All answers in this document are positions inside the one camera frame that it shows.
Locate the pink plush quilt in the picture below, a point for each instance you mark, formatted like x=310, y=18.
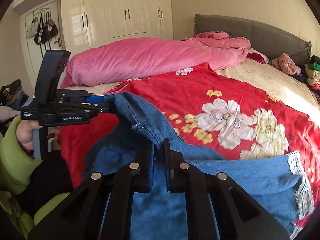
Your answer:
x=144, y=57

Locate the stack of folded clothes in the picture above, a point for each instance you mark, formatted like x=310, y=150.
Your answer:
x=312, y=70

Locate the clothes pile at left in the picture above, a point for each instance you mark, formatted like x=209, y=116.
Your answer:
x=13, y=95

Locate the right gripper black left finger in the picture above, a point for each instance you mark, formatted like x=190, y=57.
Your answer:
x=101, y=207

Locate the blue denim pants lace hem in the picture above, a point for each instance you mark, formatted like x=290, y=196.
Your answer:
x=165, y=188

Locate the pink fuzzy garment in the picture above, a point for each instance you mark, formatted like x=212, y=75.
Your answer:
x=286, y=65

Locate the cream white wardrobe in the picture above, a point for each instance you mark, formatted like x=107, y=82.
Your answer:
x=88, y=24

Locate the red pillow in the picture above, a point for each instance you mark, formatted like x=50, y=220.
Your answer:
x=257, y=56

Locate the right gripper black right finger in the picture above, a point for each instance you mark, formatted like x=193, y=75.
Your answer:
x=217, y=207

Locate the hanging bags on door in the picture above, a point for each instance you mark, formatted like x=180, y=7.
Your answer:
x=42, y=29

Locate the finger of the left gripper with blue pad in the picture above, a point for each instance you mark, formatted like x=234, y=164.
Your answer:
x=95, y=99

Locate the grey upholstered headboard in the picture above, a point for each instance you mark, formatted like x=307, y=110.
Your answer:
x=267, y=39

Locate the red floral bed cover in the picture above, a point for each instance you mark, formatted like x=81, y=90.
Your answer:
x=234, y=118

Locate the person's left hand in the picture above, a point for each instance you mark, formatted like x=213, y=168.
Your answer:
x=24, y=134

